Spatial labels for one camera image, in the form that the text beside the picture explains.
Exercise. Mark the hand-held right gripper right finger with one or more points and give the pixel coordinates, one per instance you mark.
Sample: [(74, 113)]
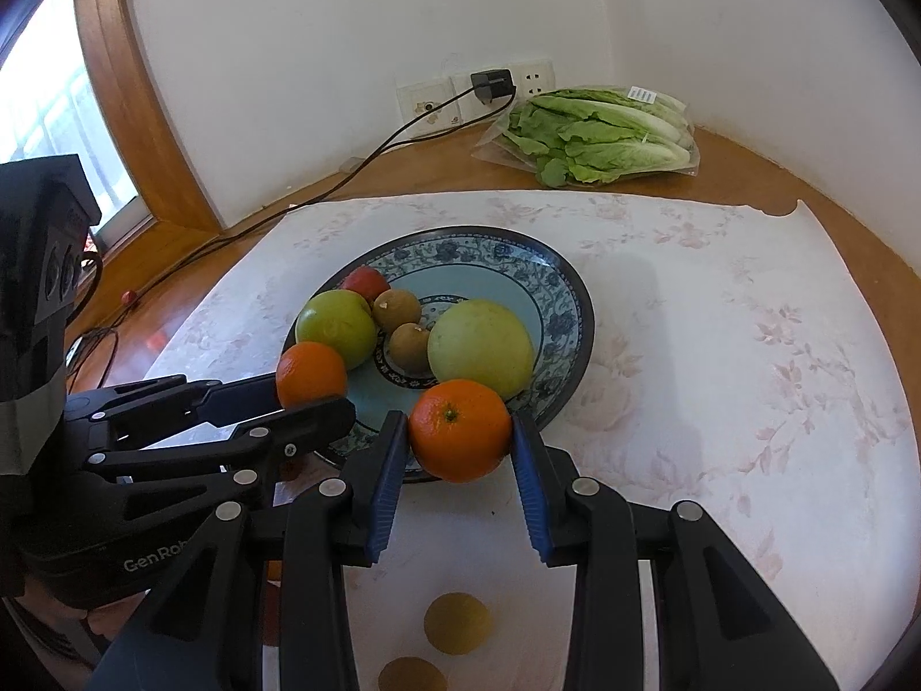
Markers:
[(529, 497)]

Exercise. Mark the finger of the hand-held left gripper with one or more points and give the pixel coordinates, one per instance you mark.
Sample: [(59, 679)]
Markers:
[(216, 396), (302, 428)]

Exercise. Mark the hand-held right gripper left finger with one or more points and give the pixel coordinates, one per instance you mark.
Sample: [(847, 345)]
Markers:
[(385, 489)]

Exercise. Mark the orange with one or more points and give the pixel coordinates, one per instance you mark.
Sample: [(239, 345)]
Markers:
[(311, 374), (460, 432)]

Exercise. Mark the green apple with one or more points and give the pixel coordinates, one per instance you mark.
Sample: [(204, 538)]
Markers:
[(334, 327)]

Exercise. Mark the brown kiwi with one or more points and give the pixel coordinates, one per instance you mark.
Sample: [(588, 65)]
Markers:
[(410, 349), (397, 311), (411, 675), (457, 622)]

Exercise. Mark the large green round fruit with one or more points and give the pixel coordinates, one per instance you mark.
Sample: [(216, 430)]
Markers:
[(480, 349)]

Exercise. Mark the red apple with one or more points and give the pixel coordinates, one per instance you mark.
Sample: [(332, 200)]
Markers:
[(363, 282)]

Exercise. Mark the blue patterned ceramic plate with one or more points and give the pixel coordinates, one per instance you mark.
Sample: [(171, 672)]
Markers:
[(496, 284)]

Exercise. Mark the white floral table mat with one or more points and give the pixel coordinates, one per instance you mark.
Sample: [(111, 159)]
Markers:
[(683, 374)]

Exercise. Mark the window pane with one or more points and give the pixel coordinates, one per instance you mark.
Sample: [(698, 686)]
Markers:
[(57, 101)]

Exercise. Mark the small beige clip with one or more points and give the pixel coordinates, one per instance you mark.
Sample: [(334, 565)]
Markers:
[(349, 164)]

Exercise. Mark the bagged green lettuce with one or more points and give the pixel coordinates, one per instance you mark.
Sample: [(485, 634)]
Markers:
[(597, 137)]

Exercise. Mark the black plug-in charger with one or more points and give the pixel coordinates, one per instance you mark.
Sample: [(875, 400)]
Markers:
[(493, 85)]

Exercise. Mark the wooden window frame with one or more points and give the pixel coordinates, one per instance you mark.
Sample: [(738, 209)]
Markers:
[(137, 122)]

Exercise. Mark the white coaxial wall socket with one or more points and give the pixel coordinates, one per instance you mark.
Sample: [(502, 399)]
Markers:
[(424, 108)]

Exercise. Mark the white wall power socket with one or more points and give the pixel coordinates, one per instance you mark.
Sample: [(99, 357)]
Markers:
[(464, 111), (536, 78)]

